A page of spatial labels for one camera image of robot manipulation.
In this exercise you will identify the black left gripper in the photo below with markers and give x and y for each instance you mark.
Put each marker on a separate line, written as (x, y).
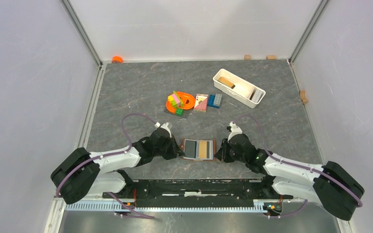
(175, 149)

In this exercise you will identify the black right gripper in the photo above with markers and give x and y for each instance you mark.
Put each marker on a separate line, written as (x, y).
(222, 154)

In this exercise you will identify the grey card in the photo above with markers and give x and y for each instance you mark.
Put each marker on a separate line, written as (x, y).
(190, 149)

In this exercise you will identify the brown leather card holder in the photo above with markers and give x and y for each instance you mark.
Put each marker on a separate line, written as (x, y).
(196, 159)

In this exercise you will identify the white rectangular plastic tray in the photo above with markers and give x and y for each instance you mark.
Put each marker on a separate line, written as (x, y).
(242, 90)

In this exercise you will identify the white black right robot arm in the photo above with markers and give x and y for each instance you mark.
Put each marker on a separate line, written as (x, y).
(329, 185)

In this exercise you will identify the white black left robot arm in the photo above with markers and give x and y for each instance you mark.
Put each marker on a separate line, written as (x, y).
(83, 173)

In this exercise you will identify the red playing card box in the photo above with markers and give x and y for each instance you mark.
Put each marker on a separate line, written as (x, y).
(201, 102)

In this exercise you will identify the stack of white cards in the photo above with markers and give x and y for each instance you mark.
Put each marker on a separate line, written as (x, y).
(256, 95)

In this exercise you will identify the tan card in tray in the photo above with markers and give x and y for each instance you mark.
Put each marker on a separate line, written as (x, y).
(226, 82)

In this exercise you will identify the dark grey block baseplate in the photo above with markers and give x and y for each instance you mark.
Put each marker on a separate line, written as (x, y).
(185, 114)

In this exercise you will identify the green building block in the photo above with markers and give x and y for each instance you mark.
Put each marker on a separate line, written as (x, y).
(179, 111)

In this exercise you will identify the pink yellow green block stack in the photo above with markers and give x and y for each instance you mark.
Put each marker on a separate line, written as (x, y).
(175, 100)

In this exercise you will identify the blue grey building block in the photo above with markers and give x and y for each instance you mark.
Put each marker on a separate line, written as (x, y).
(214, 101)

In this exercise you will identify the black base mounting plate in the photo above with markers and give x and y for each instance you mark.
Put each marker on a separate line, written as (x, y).
(198, 193)

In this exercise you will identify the curved wooden piece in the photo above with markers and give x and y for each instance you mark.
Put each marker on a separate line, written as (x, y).
(303, 97)

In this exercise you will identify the orange tape roll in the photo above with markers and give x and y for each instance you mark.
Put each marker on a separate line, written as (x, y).
(116, 60)

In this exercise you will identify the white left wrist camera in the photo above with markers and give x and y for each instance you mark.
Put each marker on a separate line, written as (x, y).
(167, 126)

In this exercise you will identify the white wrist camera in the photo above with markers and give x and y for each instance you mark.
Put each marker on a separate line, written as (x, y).
(233, 130)
(167, 126)

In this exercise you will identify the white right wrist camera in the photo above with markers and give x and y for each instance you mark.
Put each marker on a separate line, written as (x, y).
(233, 130)

